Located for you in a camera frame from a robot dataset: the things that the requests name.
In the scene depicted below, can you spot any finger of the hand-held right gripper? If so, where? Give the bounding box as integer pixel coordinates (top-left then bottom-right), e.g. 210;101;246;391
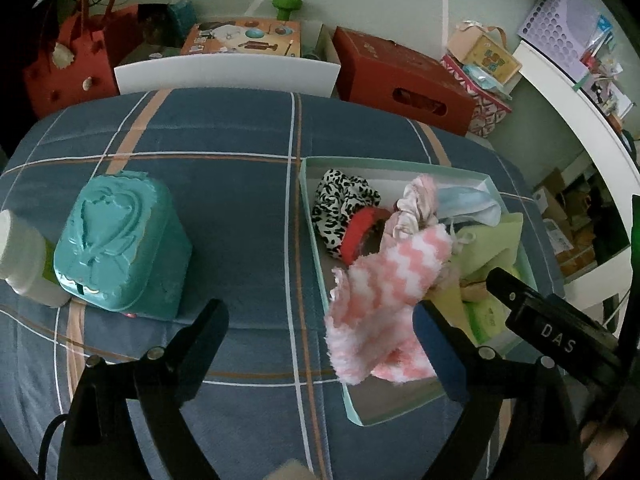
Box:
486;266;526;318

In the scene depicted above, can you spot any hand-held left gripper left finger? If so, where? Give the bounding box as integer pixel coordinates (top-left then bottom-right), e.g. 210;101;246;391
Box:
57;298;230;480

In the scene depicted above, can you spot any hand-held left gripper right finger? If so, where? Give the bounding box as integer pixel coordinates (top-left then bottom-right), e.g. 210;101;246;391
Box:
412;300;586;480

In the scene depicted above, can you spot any small green tissue pack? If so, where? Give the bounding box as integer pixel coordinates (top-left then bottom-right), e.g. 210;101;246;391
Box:
465;297;511;346

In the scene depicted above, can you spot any light green cloth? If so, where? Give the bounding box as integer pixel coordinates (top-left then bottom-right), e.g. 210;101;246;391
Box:
452;212;526;281

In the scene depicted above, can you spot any teal box tray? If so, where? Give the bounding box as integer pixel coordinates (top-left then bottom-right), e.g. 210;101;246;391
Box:
298;156;538;427

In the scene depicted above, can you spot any pink white fuzzy cloth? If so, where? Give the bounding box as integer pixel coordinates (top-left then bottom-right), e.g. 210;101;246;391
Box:
324;224;453;387

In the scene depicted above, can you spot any light blue face mask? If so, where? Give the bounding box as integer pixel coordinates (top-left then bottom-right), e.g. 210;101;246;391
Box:
437;187;501;228

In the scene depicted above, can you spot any pink satin scrunchie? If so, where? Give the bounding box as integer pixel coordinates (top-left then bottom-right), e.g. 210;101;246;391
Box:
384;175;440;241

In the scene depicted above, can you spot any teal plastic jar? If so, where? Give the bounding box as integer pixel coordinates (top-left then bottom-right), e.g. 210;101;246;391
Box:
52;171;193;317

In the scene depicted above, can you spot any leopard print scrunchie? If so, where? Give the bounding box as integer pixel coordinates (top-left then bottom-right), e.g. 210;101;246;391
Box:
311;169;382;261

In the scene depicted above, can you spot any brown cardboard box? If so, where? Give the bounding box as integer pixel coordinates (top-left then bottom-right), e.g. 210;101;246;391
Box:
532;167;631;281

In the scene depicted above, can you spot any blue plaid blanket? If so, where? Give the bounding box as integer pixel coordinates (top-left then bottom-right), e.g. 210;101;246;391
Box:
0;87;566;480

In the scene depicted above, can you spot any red white patterned box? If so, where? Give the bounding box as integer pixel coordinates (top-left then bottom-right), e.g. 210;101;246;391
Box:
440;55;513;138

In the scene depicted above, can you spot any white plastic bottle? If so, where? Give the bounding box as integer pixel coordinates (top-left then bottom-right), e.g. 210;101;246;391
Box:
0;209;71;308

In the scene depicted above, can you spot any white curved desk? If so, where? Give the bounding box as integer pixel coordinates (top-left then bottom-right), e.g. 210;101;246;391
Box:
512;40;640;181

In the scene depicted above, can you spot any light blue packet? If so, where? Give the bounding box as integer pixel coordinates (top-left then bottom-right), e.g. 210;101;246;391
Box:
462;62;513;101

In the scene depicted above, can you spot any beige gift box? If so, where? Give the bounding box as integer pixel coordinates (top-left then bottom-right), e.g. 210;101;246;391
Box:
446;22;523;83

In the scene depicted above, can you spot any red cardboard box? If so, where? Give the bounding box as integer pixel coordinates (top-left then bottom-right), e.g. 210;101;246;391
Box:
332;26;476;136

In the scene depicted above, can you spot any red felt handbag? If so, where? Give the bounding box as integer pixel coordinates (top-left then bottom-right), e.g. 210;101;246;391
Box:
22;0;141;121

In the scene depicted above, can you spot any colourful toy box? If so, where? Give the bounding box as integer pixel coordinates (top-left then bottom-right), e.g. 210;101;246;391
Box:
180;19;302;58

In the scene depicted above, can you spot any blue soap bottle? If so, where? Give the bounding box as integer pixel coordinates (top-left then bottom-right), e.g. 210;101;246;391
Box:
166;0;196;36

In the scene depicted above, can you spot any black cable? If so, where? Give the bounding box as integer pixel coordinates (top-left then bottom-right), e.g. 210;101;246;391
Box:
37;412;68;480

